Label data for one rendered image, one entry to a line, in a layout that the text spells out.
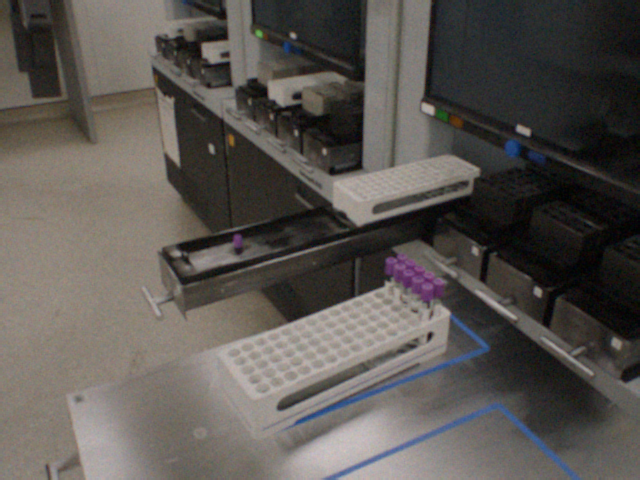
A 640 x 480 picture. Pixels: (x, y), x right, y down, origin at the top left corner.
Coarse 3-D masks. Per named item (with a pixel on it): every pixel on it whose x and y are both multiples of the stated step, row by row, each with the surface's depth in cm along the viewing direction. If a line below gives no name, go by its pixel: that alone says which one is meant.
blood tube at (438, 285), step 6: (432, 282) 81; (438, 282) 82; (438, 288) 81; (438, 294) 82; (432, 300) 83; (438, 300) 82; (432, 306) 83; (438, 306) 83; (432, 312) 84; (438, 312) 83; (432, 336) 86
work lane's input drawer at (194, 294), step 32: (256, 224) 120; (288, 224) 123; (320, 224) 123; (352, 224) 120; (384, 224) 122; (416, 224) 125; (160, 256) 112; (192, 256) 112; (224, 256) 112; (256, 256) 110; (288, 256) 112; (320, 256) 116; (352, 256) 120; (192, 288) 104; (224, 288) 108; (256, 288) 111; (160, 320) 106
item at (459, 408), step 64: (128, 384) 82; (192, 384) 82; (384, 384) 82; (448, 384) 82; (512, 384) 82; (576, 384) 82; (128, 448) 72; (192, 448) 72; (256, 448) 72; (320, 448) 72; (384, 448) 72; (448, 448) 72; (512, 448) 72; (576, 448) 73
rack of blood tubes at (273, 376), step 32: (384, 288) 90; (320, 320) 85; (352, 320) 83; (384, 320) 83; (416, 320) 83; (448, 320) 85; (224, 352) 78; (256, 352) 78; (288, 352) 78; (320, 352) 79; (352, 352) 78; (384, 352) 83; (416, 352) 84; (224, 384) 78; (256, 384) 73; (288, 384) 73; (320, 384) 81; (352, 384) 79; (256, 416) 72; (288, 416) 74
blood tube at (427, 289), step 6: (426, 288) 80; (432, 288) 80; (426, 294) 80; (432, 294) 81; (426, 300) 81; (426, 306) 81; (426, 312) 82; (420, 318) 83; (426, 318) 83; (420, 336) 84; (426, 336) 84; (420, 342) 85; (426, 342) 85
